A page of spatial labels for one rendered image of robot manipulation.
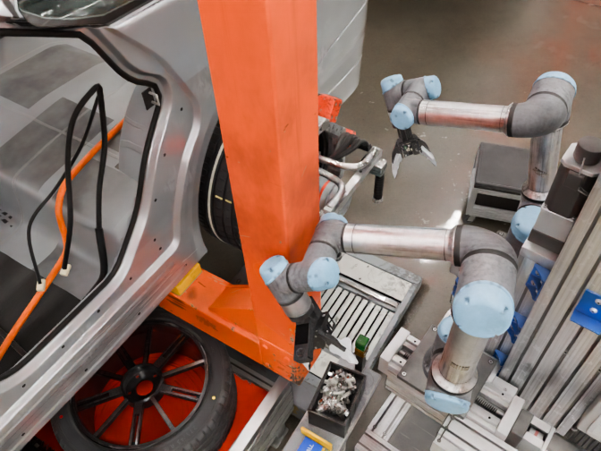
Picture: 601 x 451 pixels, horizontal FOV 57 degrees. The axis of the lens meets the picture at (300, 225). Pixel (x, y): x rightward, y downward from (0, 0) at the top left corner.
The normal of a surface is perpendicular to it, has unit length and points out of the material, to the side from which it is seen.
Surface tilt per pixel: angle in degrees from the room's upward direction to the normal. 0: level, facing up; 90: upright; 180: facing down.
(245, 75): 90
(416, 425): 0
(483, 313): 82
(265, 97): 90
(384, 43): 0
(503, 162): 0
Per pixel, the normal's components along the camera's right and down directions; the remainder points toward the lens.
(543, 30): -0.04, -0.66
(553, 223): -0.61, 0.61
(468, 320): -0.32, 0.63
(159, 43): 0.83, 0.27
